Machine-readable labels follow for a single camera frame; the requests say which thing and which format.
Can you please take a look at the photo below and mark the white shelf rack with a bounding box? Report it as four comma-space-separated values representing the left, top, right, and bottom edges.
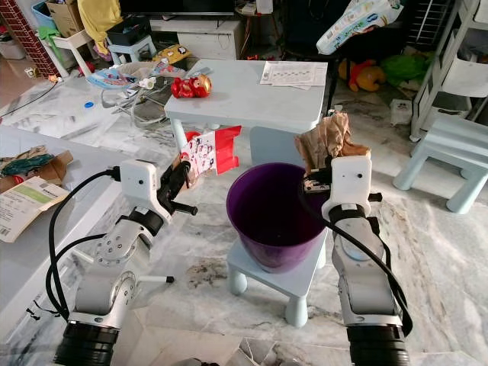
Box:
409, 0, 488, 142

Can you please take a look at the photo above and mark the pale blue plastic stool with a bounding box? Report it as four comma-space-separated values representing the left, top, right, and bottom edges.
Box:
226, 233, 327, 329
394, 114, 488, 214

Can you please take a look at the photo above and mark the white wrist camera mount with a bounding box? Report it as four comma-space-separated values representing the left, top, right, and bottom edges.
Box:
119, 159, 173, 223
322, 156, 374, 223

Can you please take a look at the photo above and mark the red toy figure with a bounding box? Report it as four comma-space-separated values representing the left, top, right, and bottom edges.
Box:
171, 74, 212, 99

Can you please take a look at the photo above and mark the red white carton box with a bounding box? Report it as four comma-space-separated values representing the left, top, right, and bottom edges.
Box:
181, 126, 242, 184

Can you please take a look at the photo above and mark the yellow red plush toy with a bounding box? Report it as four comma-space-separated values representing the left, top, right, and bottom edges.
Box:
338, 59, 387, 92

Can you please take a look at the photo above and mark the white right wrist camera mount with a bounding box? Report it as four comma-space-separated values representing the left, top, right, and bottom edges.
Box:
322, 156, 374, 223

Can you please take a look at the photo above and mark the yellow patterned bag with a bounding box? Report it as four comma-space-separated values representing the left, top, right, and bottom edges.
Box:
152, 44, 191, 66

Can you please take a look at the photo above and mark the black floor cable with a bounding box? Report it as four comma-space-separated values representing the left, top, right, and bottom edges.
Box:
0, 80, 58, 119

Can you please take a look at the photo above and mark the green plush toy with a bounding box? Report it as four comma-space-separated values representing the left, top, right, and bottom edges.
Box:
381, 52, 433, 86

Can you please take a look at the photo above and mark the brown cardboard piece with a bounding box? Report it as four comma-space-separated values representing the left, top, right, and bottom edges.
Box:
0, 156, 79, 195

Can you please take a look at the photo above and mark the white small stool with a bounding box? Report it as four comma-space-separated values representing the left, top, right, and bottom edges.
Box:
55, 30, 92, 77

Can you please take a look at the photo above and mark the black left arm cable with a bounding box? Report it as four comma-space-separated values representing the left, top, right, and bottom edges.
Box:
46, 168, 123, 321

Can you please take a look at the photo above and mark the black television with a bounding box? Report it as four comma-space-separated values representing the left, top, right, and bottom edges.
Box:
120, 0, 237, 16

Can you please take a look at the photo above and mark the brown cardboard box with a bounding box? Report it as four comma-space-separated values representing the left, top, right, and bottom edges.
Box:
46, 0, 85, 37

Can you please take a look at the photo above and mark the white tv cabinet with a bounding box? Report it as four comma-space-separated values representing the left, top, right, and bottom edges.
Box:
149, 18, 245, 60

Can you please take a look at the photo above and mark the white small floor box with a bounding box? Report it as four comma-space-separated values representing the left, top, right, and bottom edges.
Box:
389, 99, 413, 126

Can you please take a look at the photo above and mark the white pouch with green label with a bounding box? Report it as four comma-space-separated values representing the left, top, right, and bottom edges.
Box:
0, 177, 73, 243

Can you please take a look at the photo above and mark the purple plastic bin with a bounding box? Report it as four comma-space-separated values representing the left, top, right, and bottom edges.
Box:
226, 162, 330, 274

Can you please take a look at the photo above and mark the brown paper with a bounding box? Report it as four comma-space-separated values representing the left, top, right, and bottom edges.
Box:
295, 112, 371, 184

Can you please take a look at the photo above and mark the pale blue small table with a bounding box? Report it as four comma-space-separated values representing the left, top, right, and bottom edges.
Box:
165, 59, 329, 172

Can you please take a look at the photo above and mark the blue grey small stool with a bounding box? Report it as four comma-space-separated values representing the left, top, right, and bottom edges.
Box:
107, 34, 153, 66

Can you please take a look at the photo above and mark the white table leg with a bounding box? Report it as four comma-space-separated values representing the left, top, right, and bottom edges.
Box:
122, 274, 175, 285

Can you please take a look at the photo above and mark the printed paper sheet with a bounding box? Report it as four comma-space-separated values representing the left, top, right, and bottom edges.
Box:
259, 61, 329, 90

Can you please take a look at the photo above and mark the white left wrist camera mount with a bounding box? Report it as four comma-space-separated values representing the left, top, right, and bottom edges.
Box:
119, 159, 173, 223

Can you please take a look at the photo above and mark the yellow cloth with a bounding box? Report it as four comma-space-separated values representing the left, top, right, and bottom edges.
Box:
76, 0, 123, 53

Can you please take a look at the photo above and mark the white diaper pack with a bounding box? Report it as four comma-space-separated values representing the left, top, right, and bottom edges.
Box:
316, 0, 405, 56

